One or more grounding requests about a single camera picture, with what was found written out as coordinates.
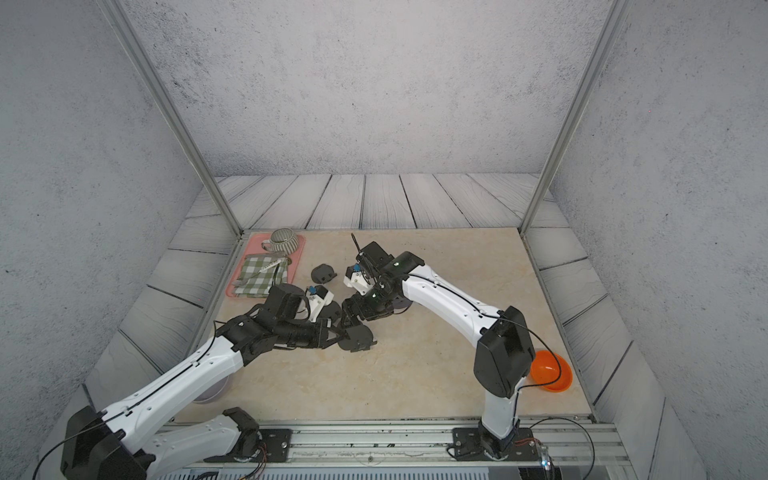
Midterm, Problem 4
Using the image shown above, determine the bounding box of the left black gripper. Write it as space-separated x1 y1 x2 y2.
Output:
275 317 349 348

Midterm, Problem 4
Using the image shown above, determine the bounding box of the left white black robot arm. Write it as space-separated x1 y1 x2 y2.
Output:
60 284 348 479

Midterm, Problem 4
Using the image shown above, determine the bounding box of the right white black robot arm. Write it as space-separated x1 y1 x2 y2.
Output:
342 242 536 461

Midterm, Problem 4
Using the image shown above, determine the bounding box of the green checkered cloth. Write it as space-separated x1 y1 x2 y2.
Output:
233 254 292 298

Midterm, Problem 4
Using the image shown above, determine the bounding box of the striped ceramic cup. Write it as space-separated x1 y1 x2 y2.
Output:
261 228 300 256

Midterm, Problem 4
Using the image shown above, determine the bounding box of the pink plastic tray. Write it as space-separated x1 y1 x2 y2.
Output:
225 233 306 298

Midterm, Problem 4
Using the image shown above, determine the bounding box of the purple bowl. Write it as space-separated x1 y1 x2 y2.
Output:
193 375 232 404

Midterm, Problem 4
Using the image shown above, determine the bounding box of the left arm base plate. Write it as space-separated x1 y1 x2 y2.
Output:
203 428 293 463

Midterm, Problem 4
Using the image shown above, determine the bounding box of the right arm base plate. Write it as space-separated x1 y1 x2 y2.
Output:
447 425 542 462

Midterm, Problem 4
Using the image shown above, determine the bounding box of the aluminium rail frame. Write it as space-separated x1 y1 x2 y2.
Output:
261 417 637 479

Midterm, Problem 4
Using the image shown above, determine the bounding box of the right metal corner post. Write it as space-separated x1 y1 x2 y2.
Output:
518 0 632 238

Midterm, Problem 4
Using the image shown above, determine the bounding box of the metal corner post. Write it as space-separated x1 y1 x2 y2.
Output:
518 0 632 238
98 0 245 239

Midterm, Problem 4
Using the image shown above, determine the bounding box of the left metal corner post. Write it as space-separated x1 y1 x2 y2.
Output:
98 0 245 239

